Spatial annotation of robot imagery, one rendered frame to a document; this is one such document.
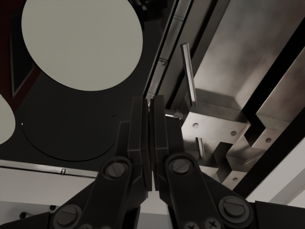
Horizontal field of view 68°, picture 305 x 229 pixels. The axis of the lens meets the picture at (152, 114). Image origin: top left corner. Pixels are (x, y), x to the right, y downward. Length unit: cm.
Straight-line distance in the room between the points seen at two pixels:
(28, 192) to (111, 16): 40
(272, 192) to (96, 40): 25
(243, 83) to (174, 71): 9
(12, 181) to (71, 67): 33
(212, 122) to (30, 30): 20
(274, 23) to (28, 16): 22
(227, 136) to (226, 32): 12
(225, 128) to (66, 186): 33
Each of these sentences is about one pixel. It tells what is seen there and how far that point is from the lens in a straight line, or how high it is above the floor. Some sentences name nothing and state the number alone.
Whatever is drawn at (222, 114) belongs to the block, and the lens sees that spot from 27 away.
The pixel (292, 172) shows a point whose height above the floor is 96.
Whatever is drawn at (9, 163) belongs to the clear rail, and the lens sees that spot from 33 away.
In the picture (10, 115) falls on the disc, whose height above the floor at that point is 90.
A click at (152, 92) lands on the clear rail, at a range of 23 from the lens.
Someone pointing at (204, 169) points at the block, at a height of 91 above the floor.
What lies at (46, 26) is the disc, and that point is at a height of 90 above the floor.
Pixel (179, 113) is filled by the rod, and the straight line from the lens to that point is 26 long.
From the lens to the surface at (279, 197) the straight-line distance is 33.
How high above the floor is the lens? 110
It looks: 52 degrees down
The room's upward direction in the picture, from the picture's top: 172 degrees clockwise
